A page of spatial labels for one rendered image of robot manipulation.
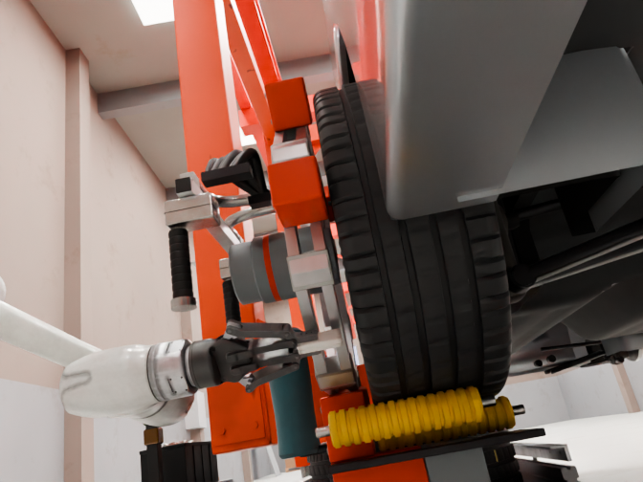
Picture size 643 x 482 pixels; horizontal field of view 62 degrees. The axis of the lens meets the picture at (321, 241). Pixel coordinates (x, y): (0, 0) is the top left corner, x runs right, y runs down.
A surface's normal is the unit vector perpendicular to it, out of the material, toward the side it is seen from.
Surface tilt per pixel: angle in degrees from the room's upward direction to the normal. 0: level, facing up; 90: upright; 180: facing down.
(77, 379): 85
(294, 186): 90
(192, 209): 90
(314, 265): 90
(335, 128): 73
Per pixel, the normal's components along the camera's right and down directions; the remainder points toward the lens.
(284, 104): 0.00, 0.25
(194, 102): -0.11, -0.35
